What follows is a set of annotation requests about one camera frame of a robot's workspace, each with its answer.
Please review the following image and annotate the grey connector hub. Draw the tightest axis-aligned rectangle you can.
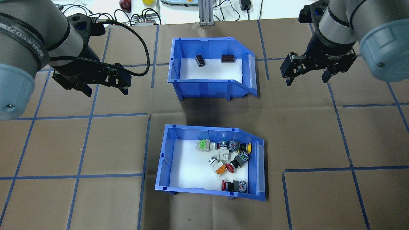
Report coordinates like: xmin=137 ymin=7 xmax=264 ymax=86
xmin=133 ymin=17 xmax=161 ymax=26

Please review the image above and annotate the white push button orange block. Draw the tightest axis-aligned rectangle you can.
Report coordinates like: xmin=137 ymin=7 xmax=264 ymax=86
xmin=208 ymin=156 xmax=228 ymax=175

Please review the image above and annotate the green push button switch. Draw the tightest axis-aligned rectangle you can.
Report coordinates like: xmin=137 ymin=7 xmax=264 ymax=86
xmin=196 ymin=139 xmax=229 ymax=152

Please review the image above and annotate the yellow mushroom push button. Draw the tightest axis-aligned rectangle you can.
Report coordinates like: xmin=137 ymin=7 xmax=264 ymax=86
xmin=228 ymin=140 xmax=253 ymax=154

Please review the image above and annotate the aluminium profile post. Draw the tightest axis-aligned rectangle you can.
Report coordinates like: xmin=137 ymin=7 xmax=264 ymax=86
xmin=199 ymin=0 xmax=215 ymax=27

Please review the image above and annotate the white foam liner capacitor bin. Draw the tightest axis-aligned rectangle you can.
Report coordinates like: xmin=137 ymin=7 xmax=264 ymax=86
xmin=179 ymin=57 xmax=244 ymax=85

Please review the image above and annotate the red mushroom button green block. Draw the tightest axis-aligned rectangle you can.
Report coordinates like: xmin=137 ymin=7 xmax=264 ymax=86
xmin=225 ymin=152 xmax=250 ymax=174

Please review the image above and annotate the blue bin with push buttons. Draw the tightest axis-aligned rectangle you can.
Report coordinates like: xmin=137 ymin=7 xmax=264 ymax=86
xmin=155 ymin=124 xmax=266 ymax=202

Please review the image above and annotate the grey teal device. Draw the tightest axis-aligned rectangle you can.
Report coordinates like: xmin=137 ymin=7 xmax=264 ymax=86
xmin=160 ymin=0 xmax=200 ymax=7

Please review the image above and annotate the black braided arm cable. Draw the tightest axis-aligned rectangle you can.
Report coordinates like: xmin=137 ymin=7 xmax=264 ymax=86
xmin=42 ymin=18 xmax=150 ymax=77

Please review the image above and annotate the black strap on arm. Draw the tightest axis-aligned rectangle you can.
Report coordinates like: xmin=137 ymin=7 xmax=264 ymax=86
xmin=0 ymin=13 xmax=51 ymax=69

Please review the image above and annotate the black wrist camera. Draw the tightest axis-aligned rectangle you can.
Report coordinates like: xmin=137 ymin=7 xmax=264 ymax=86
xmin=66 ymin=13 xmax=106 ymax=36
xmin=299 ymin=0 xmax=331 ymax=24

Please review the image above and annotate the red push button black block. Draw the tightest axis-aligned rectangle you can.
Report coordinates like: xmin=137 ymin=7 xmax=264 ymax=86
xmin=221 ymin=180 xmax=248 ymax=193

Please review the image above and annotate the white foam liner button bin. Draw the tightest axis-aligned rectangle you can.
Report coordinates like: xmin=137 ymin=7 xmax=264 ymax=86
xmin=169 ymin=139 xmax=250 ymax=192

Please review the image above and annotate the blue bin with capacitors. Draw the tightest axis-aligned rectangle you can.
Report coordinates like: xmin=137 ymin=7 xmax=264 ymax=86
xmin=168 ymin=37 xmax=259 ymax=101

